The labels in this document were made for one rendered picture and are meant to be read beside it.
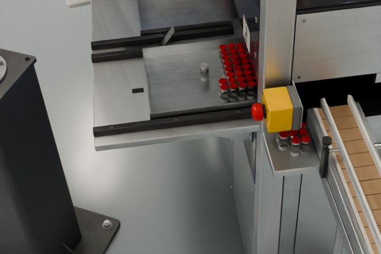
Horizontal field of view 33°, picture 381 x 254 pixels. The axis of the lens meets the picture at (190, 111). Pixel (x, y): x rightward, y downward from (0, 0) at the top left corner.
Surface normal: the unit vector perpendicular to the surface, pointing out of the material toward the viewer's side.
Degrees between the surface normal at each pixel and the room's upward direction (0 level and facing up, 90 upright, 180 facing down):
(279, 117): 90
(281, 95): 0
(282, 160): 0
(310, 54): 90
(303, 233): 90
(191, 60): 0
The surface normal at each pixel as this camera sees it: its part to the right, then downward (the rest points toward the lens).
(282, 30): 0.12, 0.68
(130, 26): -0.05, -0.73
